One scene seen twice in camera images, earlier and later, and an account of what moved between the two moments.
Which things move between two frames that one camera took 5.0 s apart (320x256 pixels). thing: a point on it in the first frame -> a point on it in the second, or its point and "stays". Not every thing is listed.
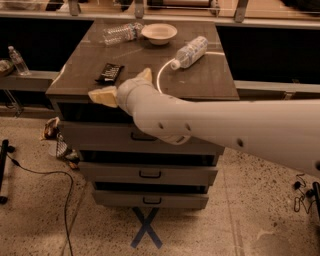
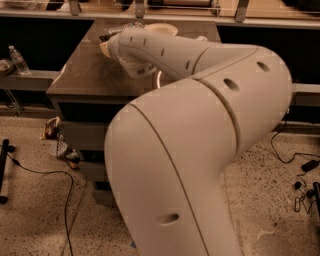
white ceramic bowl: [159, 33] stays
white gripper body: [127, 90] -> [112, 45]
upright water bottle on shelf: [18, 61] stays
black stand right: [315, 192] stays
